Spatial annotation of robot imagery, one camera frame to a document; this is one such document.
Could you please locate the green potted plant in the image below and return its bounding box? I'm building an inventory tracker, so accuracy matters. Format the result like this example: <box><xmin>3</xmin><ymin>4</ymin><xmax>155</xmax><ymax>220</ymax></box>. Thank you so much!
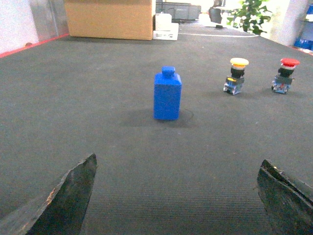
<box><xmin>226</xmin><ymin>0</ymin><xmax>273</xmax><ymax>35</ymax></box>

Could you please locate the red mushroom push button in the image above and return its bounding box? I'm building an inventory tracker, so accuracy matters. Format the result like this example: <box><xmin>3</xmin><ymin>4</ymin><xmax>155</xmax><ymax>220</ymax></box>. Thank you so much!
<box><xmin>271</xmin><ymin>58</ymin><xmax>300</xmax><ymax>94</ymax></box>

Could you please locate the white small box on top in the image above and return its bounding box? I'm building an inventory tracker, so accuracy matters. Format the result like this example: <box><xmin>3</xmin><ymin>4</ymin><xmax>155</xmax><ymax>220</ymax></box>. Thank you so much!
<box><xmin>155</xmin><ymin>12</ymin><xmax>172</xmax><ymax>31</ymax></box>

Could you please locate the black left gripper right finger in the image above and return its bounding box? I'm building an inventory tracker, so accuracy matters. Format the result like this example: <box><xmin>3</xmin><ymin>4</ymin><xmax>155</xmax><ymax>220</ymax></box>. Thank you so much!
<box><xmin>257</xmin><ymin>159</ymin><xmax>313</xmax><ymax>235</ymax></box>

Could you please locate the large cardboard box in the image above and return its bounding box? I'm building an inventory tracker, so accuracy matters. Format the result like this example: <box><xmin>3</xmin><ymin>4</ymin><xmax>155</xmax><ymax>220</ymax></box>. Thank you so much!
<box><xmin>64</xmin><ymin>0</ymin><xmax>156</xmax><ymax>40</ymax></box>

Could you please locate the yellow mushroom push button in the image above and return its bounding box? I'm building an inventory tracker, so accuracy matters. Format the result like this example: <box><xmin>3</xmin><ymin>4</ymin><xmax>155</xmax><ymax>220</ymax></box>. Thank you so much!
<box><xmin>223</xmin><ymin>57</ymin><xmax>249</xmax><ymax>95</ymax></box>

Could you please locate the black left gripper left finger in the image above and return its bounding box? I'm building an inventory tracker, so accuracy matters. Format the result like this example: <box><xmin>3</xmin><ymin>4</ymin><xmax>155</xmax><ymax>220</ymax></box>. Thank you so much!
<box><xmin>0</xmin><ymin>153</ymin><xmax>97</xmax><ymax>235</ymax></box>

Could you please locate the blue bottle-shaped part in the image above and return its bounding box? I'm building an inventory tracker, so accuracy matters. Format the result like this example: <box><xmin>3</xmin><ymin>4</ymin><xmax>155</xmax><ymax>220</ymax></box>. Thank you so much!
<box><xmin>153</xmin><ymin>66</ymin><xmax>182</xmax><ymax>120</ymax></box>

